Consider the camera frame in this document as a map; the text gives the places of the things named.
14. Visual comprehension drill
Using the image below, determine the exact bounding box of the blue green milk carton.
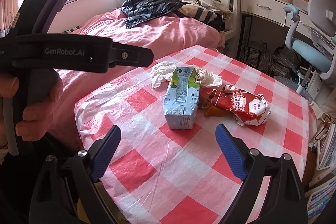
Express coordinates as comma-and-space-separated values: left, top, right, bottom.
163, 67, 200, 130

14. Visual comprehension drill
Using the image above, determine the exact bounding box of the white tissue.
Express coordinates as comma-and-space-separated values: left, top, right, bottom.
150, 61, 177, 89

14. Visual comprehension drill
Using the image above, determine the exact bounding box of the person's left hand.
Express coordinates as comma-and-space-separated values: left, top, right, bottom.
1, 73, 63, 141

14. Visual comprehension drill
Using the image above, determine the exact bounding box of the red white snack bag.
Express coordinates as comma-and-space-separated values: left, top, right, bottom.
199, 85, 271, 126

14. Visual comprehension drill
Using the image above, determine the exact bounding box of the orange peel piece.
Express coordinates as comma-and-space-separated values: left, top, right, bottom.
198, 98, 230, 117

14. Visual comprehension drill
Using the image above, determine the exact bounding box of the red white checkered tablecloth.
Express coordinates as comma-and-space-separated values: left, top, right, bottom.
75, 46, 316, 223

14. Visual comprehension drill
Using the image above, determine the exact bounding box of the cream crumpled paper wrapper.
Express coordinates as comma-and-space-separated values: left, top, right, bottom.
194, 65, 222, 88

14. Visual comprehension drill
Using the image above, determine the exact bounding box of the white bookshelf with books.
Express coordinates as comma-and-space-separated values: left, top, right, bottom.
305, 113, 335, 223

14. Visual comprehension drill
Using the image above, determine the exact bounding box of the dark navy jacket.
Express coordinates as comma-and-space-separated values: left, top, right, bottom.
120, 0, 187, 29

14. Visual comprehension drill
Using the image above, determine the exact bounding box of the pink bed duvet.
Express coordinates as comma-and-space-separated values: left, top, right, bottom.
49, 9, 225, 150

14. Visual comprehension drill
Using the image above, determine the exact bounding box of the beige navy striped cloth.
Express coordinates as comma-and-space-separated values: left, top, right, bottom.
173, 3, 217, 24

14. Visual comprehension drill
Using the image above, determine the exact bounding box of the white desk with drawers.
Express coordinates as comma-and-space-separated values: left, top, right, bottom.
240, 0, 314, 39

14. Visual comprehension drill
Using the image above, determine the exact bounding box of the beige canvas bag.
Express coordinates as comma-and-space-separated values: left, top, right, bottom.
193, 0, 232, 15

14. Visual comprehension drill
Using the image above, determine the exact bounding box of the grey blue desk chair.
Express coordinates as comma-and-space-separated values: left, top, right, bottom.
284, 0, 335, 94

